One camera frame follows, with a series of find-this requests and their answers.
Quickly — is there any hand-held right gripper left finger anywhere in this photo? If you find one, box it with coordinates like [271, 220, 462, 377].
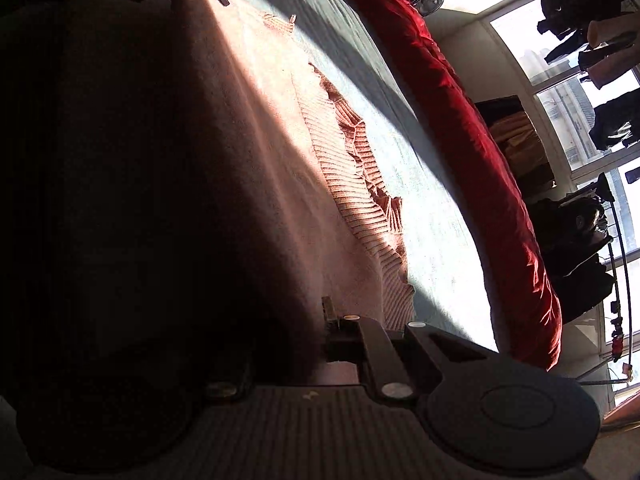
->
[205, 346, 258, 402]

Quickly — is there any red duvet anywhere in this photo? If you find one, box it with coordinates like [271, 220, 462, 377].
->
[320, 0, 563, 371]

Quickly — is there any orange hanging cloth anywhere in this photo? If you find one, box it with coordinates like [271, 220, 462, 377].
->
[490, 112, 551, 181]

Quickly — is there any row of small hanging laundry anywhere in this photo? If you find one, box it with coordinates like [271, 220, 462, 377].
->
[605, 300, 636, 381]

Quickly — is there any orange curtain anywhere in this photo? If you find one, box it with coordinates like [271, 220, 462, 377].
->
[600, 395, 640, 431]

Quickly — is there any metal clothes drying rack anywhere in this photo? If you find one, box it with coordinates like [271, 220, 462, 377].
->
[557, 172, 640, 386]

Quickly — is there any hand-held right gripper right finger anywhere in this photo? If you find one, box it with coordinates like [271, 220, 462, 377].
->
[321, 296, 493, 403]

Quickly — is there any window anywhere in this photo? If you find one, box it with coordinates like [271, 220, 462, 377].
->
[480, 0, 640, 376]

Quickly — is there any black jacket with badge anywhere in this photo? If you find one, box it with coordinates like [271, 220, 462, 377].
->
[530, 197, 608, 271]

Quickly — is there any orange knitted sweater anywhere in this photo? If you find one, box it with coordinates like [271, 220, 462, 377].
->
[50, 0, 416, 386]

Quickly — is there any beige hanging garment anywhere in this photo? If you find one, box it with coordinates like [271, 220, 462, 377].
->
[585, 7, 640, 88]

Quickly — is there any grey plaid bed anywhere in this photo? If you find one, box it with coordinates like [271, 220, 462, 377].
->
[220, 0, 501, 356]

